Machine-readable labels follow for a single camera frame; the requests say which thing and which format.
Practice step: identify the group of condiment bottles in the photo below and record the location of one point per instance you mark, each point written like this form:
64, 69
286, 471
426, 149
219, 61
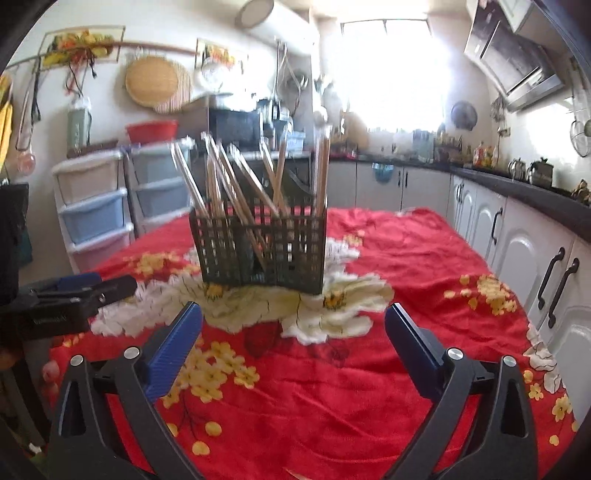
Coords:
485, 156

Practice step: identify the woven straw mat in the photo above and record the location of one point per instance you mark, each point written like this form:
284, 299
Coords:
184, 92

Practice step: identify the small round fan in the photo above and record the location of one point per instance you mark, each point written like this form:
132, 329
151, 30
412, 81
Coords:
464, 115

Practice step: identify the black range hood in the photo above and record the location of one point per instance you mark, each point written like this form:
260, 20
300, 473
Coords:
512, 60

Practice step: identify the flower wall picture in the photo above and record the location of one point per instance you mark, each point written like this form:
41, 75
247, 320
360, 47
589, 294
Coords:
78, 46

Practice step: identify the green hanging bag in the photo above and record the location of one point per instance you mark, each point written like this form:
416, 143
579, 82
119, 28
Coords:
79, 127

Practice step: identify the fruit wall picture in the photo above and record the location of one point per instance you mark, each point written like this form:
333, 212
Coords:
219, 54

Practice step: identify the teal knife holder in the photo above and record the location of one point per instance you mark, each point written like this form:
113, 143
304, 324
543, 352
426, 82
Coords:
422, 145

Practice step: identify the pastel drawer tower blue top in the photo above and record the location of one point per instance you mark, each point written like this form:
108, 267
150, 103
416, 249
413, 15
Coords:
159, 194

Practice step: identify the black kitchen countertop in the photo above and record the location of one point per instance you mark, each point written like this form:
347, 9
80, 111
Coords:
531, 196

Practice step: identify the white base cabinets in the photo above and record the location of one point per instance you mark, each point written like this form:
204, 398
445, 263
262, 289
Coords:
517, 249

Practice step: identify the black microwave oven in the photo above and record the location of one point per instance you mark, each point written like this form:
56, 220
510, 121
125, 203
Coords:
235, 129

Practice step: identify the red floral blanket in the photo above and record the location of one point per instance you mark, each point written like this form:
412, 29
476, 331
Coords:
323, 406

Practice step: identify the blue plastic bag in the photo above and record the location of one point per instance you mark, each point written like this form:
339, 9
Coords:
382, 173

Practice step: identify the black plastic utensil basket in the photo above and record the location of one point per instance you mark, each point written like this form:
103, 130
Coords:
277, 258

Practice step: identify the ginger roots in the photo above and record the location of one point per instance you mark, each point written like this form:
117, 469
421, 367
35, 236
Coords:
581, 191

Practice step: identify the wooden cutting board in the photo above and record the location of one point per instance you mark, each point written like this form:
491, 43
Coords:
356, 129

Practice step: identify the white upper cabinet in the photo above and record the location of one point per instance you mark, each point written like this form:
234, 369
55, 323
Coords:
521, 11

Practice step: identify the row of hanging kitchen utensils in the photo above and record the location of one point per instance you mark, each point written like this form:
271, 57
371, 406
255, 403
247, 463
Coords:
581, 134

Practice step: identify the pastel drawer tower beige top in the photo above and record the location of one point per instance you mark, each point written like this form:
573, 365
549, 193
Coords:
92, 217

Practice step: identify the wooden rolling pin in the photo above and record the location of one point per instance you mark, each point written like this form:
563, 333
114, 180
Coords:
157, 47

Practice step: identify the bunch of wooden chopsticks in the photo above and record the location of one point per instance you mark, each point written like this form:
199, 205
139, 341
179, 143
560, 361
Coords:
321, 175

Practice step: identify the kitchen window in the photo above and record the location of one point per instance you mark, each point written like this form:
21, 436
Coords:
392, 74

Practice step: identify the white plastic colander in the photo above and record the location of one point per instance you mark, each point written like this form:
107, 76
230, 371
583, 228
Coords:
210, 74

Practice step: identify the red plastic basin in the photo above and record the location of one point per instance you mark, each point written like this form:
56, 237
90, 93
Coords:
152, 132

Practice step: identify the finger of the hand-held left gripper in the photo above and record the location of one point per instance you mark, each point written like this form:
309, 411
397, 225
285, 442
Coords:
74, 281
115, 290

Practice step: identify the blue-grey plastic box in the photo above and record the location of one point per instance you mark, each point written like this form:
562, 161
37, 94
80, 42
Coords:
296, 142

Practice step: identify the white water heater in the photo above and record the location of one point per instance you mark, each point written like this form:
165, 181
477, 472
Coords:
277, 18

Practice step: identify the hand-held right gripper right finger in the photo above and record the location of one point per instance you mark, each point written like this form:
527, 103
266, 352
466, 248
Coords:
413, 350

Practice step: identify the round bamboo tray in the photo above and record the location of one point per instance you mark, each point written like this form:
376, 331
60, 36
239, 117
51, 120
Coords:
150, 81

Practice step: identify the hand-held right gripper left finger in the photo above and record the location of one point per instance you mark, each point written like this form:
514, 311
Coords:
178, 346

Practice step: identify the steel kettle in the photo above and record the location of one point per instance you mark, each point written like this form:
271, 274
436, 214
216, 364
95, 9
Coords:
517, 170
540, 173

